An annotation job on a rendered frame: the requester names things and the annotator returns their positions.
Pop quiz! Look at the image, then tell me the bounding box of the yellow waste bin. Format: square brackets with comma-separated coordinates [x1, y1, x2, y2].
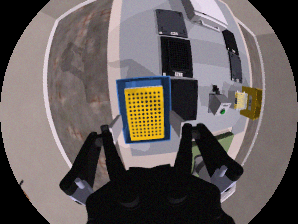
[240, 86, 262, 120]

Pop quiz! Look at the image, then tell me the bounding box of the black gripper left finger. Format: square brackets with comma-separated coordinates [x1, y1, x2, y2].
[59, 115, 140, 207]

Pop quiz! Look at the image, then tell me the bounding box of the grey bench mat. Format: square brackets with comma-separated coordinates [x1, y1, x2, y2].
[119, 0, 250, 156]

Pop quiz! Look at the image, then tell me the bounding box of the black multiwell plate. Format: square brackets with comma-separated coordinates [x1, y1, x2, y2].
[166, 39, 190, 73]

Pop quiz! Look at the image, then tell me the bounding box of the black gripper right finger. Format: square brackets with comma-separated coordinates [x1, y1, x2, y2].
[165, 110, 244, 203]

